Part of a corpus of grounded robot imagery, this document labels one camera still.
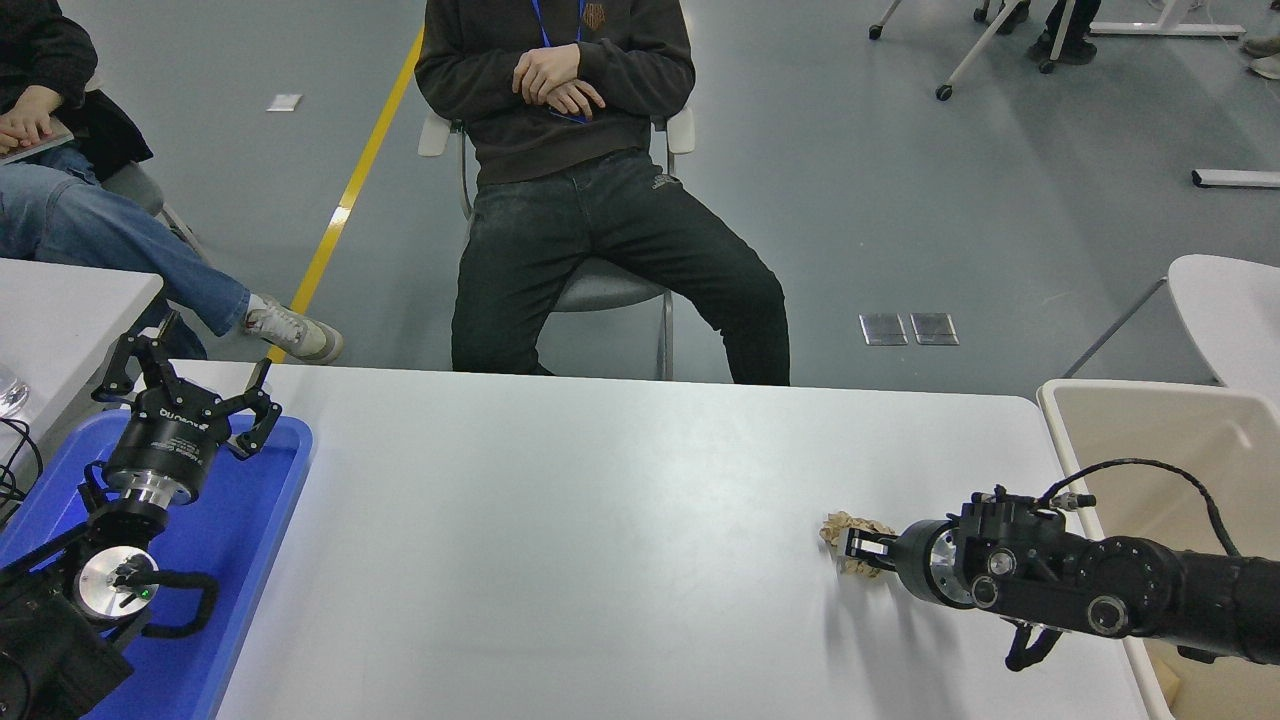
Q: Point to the white side table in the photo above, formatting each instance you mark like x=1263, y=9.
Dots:
x=60, y=310

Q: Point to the grey swivel chair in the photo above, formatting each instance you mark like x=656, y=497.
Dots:
x=600, y=290

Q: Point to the tan paper ball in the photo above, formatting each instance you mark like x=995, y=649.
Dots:
x=836, y=524

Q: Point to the white wheeled chair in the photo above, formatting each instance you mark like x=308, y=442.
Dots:
x=975, y=60

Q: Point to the person's left hand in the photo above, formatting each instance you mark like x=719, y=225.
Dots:
x=548, y=72

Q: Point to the grey laptop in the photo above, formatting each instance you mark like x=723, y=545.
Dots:
x=50, y=145

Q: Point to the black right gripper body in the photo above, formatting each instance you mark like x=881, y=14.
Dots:
x=915, y=560

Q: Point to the person's hand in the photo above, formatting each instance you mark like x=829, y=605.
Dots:
x=30, y=115

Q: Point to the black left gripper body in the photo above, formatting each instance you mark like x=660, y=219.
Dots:
x=165, y=440

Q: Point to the blue plastic tray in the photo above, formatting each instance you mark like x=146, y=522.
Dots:
x=235, y=560

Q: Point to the white floor bar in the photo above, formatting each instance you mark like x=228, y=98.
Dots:
x=1240, y=178

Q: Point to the person's right hand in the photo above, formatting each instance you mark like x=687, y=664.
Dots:
x=582, y=102

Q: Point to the clear glass object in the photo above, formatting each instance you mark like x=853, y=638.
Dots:
x=10, y=395

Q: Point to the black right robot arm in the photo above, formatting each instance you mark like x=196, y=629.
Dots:
x=1130, y=590

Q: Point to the round white table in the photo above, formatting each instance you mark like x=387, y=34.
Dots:
x=1230, y=310

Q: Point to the large pale plastic bin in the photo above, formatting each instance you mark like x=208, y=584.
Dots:
x=1150, y=430

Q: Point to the grey office chair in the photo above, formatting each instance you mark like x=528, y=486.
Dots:
x=135, y=185

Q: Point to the person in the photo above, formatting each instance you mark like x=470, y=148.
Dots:
x=580, y=230
x=100, y=230
x=1070, y=30

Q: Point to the metal floor outlet plate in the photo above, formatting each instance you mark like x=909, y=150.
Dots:
x=884, y=329
x=935, y=329

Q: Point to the tan paper scrap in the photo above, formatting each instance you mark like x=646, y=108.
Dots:
x=1167, y=688

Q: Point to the white desk foot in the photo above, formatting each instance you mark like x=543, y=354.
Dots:
x=1180, y=30

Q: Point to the pale shoe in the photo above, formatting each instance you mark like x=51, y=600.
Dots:
x=1268, y=45
x=1270, y=66

